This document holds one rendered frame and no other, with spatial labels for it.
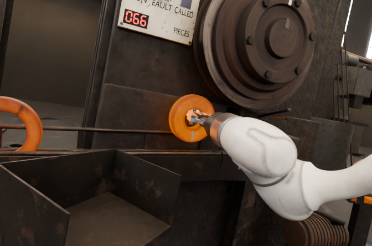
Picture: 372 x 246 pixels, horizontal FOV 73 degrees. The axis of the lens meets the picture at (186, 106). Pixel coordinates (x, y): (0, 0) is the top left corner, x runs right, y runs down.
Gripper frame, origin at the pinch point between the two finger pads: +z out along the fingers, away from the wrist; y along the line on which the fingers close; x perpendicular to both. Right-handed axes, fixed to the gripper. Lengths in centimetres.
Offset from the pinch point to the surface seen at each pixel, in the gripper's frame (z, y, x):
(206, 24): -1.7, -2.5, 28.0
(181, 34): 11.4, -5.1, 25.3
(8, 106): -1, -50, -5
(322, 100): 250, 368, 22
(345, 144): 125, 270, -29
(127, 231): -29.1, -22.6, -21.2
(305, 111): 12, 64, 7
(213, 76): -2.5, 3.6, 13.0
